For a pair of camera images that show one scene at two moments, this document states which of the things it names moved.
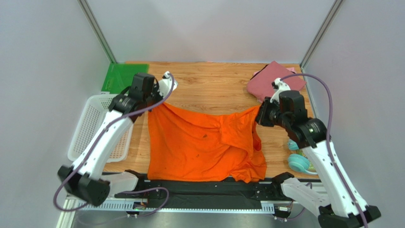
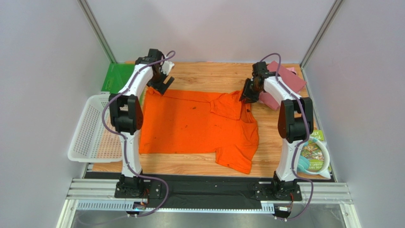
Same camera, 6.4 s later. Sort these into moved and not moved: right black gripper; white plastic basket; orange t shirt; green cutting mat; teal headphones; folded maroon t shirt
Moved: orange t shirt; right black gripper
Not moved: white plastic basket; green cutting mat; folded maroon t shirt; teal headphones
